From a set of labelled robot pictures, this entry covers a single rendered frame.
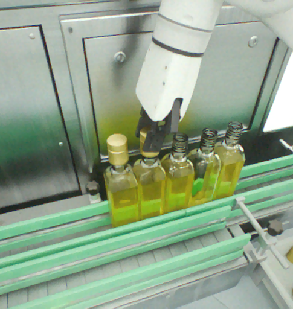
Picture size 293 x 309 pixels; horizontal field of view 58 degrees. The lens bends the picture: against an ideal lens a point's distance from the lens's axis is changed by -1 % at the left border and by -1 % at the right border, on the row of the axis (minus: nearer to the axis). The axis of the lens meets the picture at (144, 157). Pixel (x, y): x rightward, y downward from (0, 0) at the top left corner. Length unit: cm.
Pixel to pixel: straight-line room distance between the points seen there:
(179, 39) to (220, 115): 36
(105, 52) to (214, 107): 29
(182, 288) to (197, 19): 49
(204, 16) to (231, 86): 32
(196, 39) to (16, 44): 31
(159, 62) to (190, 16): 7
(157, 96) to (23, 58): 26
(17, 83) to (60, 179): 27
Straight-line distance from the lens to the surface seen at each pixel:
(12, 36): 52
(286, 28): 45
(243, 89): 68
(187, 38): 36
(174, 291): 61
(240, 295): 77
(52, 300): 52
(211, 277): 62
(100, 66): 51
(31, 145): 63
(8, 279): 60
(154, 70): 39
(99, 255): 58
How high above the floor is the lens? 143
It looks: 42 degrees down
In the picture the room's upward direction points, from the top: straight up
